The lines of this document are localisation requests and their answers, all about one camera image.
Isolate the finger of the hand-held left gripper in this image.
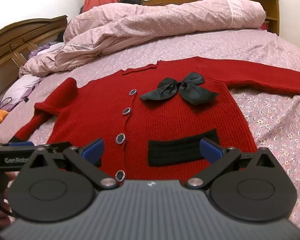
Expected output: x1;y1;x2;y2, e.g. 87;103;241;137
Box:
1;141;72;155

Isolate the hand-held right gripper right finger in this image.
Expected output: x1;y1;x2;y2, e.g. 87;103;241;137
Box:
185;137;278;188

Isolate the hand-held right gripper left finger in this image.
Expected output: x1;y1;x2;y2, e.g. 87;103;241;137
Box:
22;138;117;189

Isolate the red knit cardigan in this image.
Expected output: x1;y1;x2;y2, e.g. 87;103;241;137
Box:
9;56;300;183

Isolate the person's left hand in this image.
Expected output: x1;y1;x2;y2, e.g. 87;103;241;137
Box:
0;172;17;230

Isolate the lilac ruffled pillow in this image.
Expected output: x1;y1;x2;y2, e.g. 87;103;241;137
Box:
27;42;65;61
1;76;44;112

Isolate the pink floral bedsheet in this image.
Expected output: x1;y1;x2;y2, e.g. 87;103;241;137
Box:
0;27;300;230

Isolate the brown wooden headboard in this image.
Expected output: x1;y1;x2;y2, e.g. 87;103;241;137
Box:
0;15;68;105

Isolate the pink floral quilt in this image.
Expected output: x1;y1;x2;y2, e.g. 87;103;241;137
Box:
19;1;267;78

